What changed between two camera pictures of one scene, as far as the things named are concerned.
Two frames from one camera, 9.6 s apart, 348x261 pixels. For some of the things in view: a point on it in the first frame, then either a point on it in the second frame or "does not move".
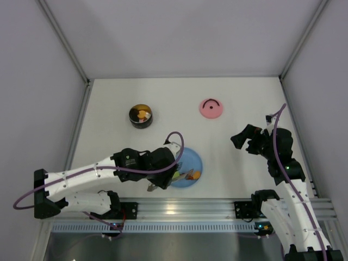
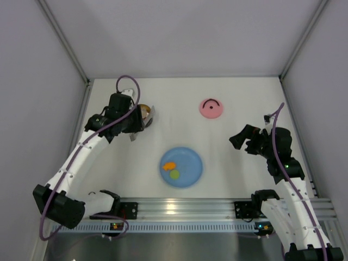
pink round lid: (211, 108) does not move
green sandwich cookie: (176, 174) does not move
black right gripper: (250, 139) does not move
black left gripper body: (165, 180) -> (138, 119)
